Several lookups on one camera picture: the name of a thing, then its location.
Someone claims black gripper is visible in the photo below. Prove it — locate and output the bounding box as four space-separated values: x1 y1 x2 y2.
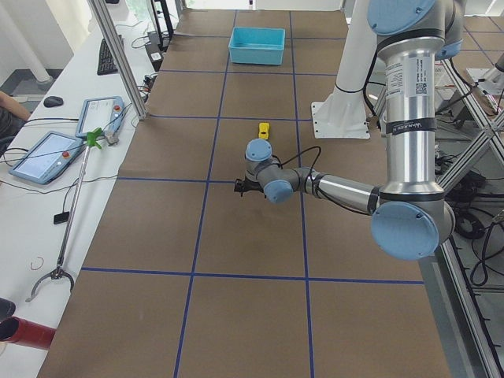
240 177 263 197

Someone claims yellow beetle toy car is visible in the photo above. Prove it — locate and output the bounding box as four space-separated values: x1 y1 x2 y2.
258 122 270 140

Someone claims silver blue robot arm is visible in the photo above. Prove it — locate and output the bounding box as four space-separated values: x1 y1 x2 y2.
235 1 466 260

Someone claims light blue plastic bin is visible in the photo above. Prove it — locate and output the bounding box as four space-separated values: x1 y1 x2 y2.
228 27 286 65

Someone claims far blue teach pendant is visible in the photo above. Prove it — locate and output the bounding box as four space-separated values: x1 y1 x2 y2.
75 96 124 139

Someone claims blue teach pendant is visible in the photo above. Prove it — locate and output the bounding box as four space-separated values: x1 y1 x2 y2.
9 131 83 185
75 96 124 139

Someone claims small black square pad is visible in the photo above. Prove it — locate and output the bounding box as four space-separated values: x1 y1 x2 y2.
53 212 69 225

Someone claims black keyboard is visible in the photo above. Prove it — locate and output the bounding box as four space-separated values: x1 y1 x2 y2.
97 39 118 76

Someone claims near blue teach pendant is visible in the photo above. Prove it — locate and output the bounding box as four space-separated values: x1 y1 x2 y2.
9 131 83 185

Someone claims black computer mouse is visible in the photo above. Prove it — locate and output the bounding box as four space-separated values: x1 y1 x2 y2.
43 96 64 108

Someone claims red cylinder tube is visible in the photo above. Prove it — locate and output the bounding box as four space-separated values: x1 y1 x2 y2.
1 317 56 350

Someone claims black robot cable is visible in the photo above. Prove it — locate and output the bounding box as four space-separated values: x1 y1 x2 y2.
280 146 323 174

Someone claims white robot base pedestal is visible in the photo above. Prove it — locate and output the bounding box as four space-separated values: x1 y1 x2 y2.
311 0 377 139

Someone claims aluminium frame post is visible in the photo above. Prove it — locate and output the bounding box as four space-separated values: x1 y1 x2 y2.
87 0 147 120

